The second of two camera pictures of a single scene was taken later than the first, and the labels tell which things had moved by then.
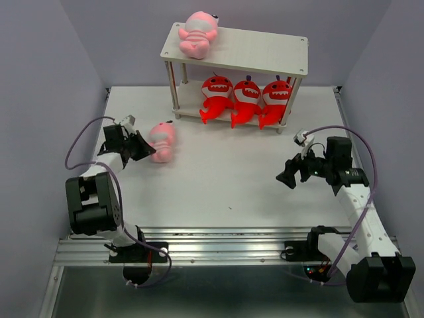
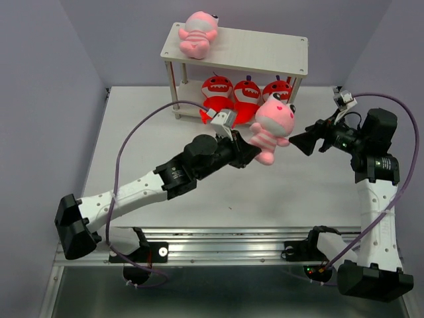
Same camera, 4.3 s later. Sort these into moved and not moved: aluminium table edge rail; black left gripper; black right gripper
Moved: black right gripper; black left gripper
Not moved: aluminium table edge rail
